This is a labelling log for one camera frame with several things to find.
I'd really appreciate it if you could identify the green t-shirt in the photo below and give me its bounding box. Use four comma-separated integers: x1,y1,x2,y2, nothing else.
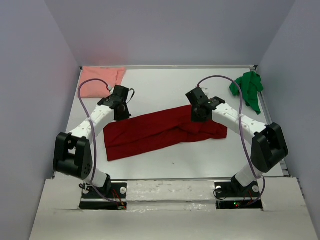
235,71,264,115

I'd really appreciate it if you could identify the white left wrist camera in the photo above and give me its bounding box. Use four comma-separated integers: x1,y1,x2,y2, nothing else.
107,85,114,92

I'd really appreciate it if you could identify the folded pink t-shirt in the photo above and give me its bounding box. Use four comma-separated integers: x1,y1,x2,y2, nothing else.
78,66,126,99

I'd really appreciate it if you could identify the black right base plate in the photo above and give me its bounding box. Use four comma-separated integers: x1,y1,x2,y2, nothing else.
213,181,263,210

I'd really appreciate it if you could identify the red t-shirt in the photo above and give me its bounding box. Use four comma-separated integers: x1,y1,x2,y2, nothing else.
103,105,228,162

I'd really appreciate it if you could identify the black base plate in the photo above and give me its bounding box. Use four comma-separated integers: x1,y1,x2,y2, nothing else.
213,181,263,210
79,181,128,211

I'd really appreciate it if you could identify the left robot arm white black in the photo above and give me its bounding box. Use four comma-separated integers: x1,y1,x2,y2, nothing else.
53,85,135,199

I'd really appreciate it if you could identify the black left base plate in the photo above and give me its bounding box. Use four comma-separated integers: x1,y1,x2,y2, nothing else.
79,181,128,211

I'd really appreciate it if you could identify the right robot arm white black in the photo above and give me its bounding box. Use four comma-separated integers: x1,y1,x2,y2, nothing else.
186,87,289,196

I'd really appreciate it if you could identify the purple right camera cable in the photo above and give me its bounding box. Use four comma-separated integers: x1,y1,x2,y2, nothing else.
196,75,266,208

